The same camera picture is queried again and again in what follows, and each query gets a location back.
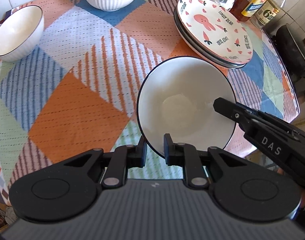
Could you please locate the clear vinegar bottle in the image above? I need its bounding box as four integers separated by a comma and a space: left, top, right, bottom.
253, 0, 295, 29

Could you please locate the cooking oil bottle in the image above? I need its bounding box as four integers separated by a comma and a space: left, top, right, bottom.
230, 0, 275, 23

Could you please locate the colourful patterned tablecloth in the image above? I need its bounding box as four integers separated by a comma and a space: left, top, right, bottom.
0, 0, 300, 205

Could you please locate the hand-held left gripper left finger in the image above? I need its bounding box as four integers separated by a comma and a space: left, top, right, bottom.
64, 135, 148, 189

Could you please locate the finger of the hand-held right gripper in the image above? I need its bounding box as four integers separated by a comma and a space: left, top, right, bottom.
213, 98, 302, 137

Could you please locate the black wok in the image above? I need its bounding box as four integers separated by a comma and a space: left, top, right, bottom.
275, 24, 305, 83

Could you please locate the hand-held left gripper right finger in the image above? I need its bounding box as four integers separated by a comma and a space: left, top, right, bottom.
163, 134, 245, 189

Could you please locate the teal fried egg plate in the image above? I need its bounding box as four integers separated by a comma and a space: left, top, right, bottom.
174, 11, 245, 69

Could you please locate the white sun print plate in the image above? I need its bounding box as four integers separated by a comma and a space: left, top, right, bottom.
174, 5, 250, 67

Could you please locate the pink cartoon print plate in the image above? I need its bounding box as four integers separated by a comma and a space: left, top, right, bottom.
176, 0, 253, 64

